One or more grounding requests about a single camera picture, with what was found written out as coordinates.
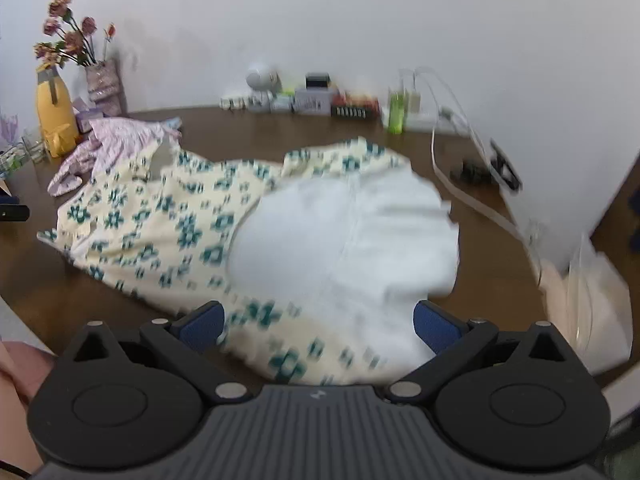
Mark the white astronaut speaker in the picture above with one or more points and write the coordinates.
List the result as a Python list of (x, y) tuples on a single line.
[(260, 77)]

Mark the green and white small box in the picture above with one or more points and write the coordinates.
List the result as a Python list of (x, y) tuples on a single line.
[(282, 101)]

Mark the orange snack packets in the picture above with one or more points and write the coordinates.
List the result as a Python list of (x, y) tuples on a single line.
[(359, 97)]

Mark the white power adapter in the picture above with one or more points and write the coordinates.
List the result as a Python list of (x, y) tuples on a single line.
[(415, 100)]

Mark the purple tissue box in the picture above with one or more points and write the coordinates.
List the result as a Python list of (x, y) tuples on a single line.
[(87, 119)]

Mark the black phone stand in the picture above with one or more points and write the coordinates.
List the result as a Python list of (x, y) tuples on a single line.
[(467, 172)]

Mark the dark box with white print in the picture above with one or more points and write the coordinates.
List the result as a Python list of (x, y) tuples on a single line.
[(354, 111)]

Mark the white paper bag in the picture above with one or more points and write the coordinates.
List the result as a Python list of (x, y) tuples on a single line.
[(600, 300)]

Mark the phone holder clip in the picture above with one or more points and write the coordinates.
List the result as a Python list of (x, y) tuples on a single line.
[(505, 165)]

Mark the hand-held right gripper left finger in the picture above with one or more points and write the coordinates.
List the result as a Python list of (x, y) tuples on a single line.
[(202, 325)]

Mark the knitted pink vase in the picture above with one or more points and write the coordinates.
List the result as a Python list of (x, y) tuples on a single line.
[(102, 85)]

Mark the grey tin box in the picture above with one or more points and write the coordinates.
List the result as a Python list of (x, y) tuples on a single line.
[(312, 101)]

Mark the black charger block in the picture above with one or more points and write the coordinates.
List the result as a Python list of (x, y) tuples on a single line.
[(317, 81)]

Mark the cream dress with teal flowers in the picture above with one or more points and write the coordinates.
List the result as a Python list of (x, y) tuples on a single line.
[(150, 240)]

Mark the clear glass cup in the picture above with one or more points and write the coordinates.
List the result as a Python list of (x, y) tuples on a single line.
[(30, 150)]

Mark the pink floral garment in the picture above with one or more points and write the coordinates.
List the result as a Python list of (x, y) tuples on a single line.
[(120, 140)]

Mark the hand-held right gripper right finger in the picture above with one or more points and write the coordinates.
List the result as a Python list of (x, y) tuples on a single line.
[(437, 327)]

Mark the green spray bottle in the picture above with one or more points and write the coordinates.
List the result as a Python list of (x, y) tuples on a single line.
[(396, 110)]

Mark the yellow thermos jug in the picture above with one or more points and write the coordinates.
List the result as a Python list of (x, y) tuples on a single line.
[(55, 105)]

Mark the dried rose bouquet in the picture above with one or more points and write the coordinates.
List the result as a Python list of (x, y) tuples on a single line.
[(75, 42)]

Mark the white power strip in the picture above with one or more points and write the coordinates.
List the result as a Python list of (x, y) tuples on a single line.
[(440, 122)]

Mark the person's left forearm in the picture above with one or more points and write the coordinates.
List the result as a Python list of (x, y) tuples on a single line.
[(20, 385)]

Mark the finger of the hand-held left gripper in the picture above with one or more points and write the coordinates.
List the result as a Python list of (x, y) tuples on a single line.
[(12, 213)]

